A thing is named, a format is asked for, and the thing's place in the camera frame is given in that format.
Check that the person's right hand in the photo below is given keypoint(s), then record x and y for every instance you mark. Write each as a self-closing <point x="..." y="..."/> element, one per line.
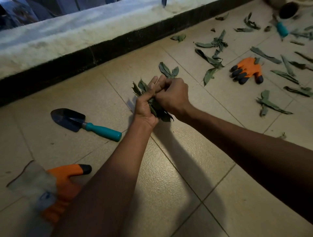
<point x="176" y="97"/>

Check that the person's left hand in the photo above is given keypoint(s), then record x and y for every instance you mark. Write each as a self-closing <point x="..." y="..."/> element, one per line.
<point x="143" y="112"/>

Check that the person's right forearm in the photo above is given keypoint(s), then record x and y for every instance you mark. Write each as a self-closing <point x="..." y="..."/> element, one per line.
<point x="256" y="158"/>

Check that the person's left forearm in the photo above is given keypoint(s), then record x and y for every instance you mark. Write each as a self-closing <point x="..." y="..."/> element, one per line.
<point x="105" y="190"/>

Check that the orange black work glove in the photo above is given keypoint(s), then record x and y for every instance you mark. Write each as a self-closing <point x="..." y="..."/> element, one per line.
<point x="63" y="185"/>
<point x="249" y="67"/>

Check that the black metal railing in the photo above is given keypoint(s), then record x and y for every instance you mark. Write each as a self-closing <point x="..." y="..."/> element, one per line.
<point x="164" y="2"/>

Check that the beige plastic watering can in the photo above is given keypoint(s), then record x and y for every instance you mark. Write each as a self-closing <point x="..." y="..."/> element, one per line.
<point x="288" y="9"/>

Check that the green trees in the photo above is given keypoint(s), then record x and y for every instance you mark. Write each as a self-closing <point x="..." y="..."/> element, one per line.
<point x="17" y="12"/>

